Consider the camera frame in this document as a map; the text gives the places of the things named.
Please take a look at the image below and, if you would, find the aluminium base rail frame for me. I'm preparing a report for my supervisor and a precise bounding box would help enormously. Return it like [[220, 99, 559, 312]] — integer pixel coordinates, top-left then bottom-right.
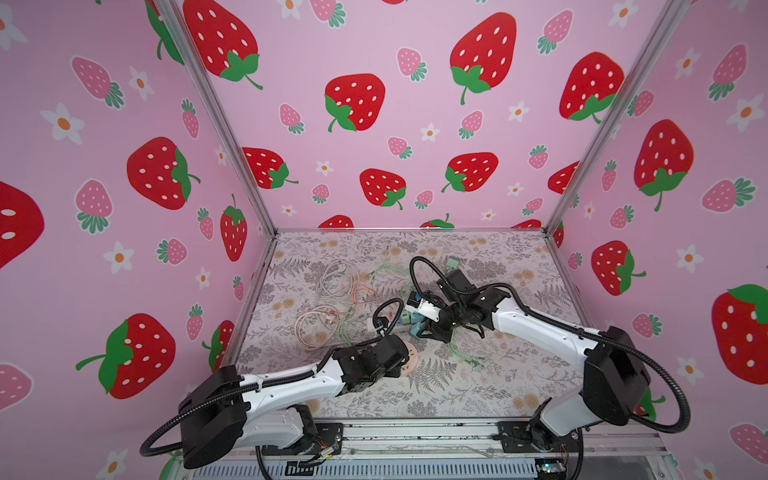
[[168, 418, 683, 479]]

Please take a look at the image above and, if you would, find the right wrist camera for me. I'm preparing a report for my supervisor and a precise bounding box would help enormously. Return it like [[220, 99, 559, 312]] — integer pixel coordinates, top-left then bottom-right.
[[405, 291, 440, 321]]

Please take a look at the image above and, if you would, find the pink charging cable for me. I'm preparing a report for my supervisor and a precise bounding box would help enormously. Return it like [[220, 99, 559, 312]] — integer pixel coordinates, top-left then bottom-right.
[[293, 275, 385, 352]]

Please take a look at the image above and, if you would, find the white power strip cord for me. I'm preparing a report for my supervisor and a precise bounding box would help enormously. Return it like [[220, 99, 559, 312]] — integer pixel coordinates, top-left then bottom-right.
[[314, 259, 364, 301]]

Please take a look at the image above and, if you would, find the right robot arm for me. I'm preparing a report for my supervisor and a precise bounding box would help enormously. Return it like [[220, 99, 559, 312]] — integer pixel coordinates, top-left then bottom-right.
[[405, 256, 692, 452]]

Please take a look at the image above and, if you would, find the green cable bundle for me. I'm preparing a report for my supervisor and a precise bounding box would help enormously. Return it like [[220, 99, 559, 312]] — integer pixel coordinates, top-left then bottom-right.
[[335, 260, 487, 370]]

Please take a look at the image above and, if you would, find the round pink power socket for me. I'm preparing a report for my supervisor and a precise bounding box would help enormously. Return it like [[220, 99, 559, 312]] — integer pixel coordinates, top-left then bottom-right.
[[401, 342, 419, 377]]

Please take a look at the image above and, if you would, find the teal plug adapter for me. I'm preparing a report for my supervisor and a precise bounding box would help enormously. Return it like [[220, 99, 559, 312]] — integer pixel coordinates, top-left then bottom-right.
[[409, 321, 424, 338]]

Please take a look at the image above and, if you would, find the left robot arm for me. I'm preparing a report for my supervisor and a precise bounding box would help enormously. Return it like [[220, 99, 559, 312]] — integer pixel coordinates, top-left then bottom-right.
[[139, 327, 409, 470]]

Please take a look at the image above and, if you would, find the green plug adapter front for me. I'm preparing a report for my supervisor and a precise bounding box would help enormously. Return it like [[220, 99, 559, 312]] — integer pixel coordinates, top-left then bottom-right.
[[445, 256, 461, 272]]

